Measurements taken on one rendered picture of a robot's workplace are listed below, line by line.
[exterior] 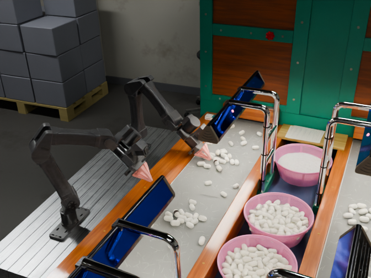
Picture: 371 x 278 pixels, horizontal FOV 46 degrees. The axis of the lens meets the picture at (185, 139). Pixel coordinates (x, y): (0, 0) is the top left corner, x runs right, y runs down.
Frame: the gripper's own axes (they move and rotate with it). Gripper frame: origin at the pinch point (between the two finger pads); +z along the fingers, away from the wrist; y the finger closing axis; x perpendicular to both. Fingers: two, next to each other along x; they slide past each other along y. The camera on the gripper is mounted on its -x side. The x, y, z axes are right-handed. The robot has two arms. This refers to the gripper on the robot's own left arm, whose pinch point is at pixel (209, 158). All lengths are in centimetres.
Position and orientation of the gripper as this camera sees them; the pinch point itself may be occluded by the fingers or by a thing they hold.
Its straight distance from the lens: 206.0
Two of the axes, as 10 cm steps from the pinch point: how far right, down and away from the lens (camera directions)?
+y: 4.2, -4.5, 7.9
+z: 7.0, 7.1, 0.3
